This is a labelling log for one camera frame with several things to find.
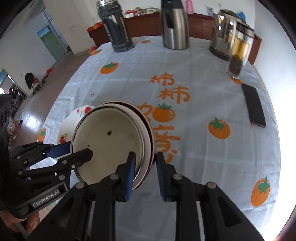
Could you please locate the green door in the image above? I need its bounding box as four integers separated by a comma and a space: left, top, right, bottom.
37, 26, 67, 61

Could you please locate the stainless steel bowl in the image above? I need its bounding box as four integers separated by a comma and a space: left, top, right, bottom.
102, 101, 144, 178

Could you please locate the stainless steel thermos jug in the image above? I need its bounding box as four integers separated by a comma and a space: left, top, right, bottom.
160, 0, 189, 50

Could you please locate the stainless electric kettle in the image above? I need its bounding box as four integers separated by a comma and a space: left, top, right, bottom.
209, 9, 245, 61

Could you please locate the white enamel bowl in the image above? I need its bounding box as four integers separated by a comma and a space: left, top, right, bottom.
71, 104, 142, 184

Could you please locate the dark blue thermos jug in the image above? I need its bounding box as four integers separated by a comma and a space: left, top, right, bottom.
96, 0, 134, 52

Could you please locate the person's left hand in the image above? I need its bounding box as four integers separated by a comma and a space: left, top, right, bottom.
1, 210, 40, 234

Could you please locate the black smartphone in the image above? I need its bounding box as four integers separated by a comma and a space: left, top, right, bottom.
241, 83, 266, 128

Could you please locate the glass tea jar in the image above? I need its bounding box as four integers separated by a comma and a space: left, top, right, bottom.
226, 22, 255, 79

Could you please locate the dark wooden sideboard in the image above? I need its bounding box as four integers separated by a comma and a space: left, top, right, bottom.
87, 13, 262, 65

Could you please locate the pink bottle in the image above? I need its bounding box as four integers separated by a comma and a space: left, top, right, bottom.
185, 0, 194, 14

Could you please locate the red plastic bowl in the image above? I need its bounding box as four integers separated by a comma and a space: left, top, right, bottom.
130, 105, 155, 191

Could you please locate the white persimmon tablecloth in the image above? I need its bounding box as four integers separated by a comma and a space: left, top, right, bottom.
38, 36, 280, 240

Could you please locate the white floral plate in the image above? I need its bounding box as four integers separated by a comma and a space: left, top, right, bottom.
57, 105, 95, 144

